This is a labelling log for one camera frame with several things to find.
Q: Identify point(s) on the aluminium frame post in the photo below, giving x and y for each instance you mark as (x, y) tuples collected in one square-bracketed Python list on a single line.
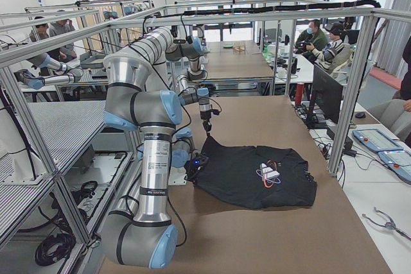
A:
[(352, 90)]

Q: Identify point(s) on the black t-shirt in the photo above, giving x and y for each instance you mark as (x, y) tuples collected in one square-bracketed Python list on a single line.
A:
[(256, 177)]

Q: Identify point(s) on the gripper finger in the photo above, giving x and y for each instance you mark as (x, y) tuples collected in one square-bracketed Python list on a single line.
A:
[(207, 127)]

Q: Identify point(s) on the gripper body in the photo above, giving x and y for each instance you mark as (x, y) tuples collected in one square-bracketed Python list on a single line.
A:
[(205, 115), (192, 168)]

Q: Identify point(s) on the black monitor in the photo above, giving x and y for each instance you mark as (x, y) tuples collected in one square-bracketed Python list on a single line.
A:
[(326, 93)]

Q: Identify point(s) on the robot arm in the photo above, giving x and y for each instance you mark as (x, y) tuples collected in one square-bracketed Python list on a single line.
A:
[(139, 231), (196, 78)]

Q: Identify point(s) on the metal grabber tool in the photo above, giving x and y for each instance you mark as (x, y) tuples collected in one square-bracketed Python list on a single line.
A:
[(389, 224)]

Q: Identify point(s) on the aluminium frame workbench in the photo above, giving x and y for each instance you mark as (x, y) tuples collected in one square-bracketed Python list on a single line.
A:
[(67, 128)]

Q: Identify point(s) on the teach pendant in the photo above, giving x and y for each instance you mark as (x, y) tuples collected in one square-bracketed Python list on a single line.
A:
[(375, 140)]

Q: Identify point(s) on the person with blue mask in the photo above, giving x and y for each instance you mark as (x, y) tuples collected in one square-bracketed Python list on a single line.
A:
[(314, 35)]

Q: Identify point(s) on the person with vr headset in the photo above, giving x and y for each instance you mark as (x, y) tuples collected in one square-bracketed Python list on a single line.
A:
[(336, 52)]

